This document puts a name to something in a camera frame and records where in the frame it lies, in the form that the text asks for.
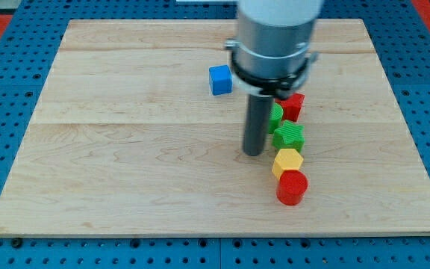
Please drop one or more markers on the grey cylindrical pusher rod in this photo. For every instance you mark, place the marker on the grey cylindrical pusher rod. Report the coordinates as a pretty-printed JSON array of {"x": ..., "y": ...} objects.
[{"x": 256, "y": 124}]

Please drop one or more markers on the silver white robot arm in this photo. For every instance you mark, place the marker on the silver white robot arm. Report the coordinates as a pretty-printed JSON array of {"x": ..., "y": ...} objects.
[{"x": 269, "y": 58}]

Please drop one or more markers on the green cylinder block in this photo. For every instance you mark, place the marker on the green cylinder block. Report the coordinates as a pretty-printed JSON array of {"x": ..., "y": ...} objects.
[{"x": 275, "y": 117}]

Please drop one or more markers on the green star block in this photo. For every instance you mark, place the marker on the green star block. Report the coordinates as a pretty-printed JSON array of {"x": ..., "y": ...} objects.
[{"x": 289, "y": 135}]

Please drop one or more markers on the red star block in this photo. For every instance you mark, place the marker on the red star block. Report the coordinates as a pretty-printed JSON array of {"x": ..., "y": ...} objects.
[{"x": 292, "y": 107}]

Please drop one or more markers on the yellow hexagon block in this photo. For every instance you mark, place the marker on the yellow hexagon block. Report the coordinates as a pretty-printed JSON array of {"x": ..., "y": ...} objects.
[{"x": 286, "y": 159}]

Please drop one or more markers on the blue cube block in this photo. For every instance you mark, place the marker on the blue cube block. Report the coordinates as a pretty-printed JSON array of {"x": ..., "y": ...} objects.
[{"x": 220, "y": 80}]

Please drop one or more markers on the red cylinder block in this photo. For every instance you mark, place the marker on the red cylinder block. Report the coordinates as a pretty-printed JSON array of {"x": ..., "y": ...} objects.
[{"x": 292, "y": 186}]

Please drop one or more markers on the wooden board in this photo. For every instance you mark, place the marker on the wooden board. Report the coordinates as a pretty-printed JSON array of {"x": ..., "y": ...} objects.
[{"x": 127, "y": 141}]

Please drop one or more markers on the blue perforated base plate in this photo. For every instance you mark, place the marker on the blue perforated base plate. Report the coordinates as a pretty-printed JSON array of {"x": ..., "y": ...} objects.
[{"x": 27, "y": 49}]

